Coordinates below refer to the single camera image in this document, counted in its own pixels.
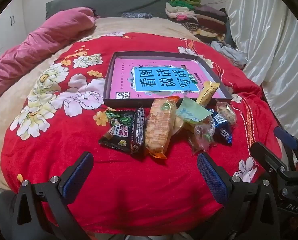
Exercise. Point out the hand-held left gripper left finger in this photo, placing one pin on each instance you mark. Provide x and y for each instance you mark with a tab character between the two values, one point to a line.
77	175

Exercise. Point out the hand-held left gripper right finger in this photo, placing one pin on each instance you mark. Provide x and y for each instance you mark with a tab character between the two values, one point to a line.
211	177

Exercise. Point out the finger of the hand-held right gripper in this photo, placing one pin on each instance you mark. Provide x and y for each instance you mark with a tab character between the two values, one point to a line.
285	137
266	157

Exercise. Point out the clear green print biscuit packet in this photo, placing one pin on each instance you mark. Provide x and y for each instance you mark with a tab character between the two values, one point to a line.
201	136

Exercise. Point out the black and green snack packet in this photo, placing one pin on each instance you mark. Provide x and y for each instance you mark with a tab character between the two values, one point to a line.
118	130

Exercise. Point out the green label pastry packet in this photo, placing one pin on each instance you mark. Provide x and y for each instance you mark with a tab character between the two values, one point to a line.
191	113

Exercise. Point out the orange rice cracker packet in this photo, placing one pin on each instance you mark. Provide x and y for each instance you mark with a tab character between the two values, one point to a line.
159	125

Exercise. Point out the yellow snack packet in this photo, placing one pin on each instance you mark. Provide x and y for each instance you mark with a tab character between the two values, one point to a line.
206	92

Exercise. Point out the shallow dark cardboard box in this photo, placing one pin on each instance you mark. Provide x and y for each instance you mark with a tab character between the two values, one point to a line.
108	80

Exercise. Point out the blue cookie packet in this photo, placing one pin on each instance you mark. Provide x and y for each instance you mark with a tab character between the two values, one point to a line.
222	130

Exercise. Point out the red floral blanket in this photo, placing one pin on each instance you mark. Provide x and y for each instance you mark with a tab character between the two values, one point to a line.
126	192

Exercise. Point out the clear nut cake packet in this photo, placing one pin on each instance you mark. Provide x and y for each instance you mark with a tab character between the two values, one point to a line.
226	112

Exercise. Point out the brown chocolate bar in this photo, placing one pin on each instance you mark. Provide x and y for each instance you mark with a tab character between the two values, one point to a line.
138	130

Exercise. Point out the white satin curtain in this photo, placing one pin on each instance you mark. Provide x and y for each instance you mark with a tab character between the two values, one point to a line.
264	42

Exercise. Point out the pale grey crumpled cloth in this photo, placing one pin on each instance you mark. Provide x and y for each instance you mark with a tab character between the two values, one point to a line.
229	52

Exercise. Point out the pink book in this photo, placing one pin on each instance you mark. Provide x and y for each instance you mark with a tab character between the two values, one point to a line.
123	80

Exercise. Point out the pink quilt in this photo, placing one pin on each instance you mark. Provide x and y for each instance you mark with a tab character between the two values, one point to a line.
26	52

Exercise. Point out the stack of folded clothes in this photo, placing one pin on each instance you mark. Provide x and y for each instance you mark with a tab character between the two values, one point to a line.
204	17

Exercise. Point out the white wardrobe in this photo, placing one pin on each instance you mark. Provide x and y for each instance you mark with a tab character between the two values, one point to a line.
8	30

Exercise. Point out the dark patterned cloth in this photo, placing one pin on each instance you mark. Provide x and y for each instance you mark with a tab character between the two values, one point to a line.
136	15

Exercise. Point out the grey headboard cushion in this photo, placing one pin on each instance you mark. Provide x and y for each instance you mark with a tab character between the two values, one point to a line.
113	2

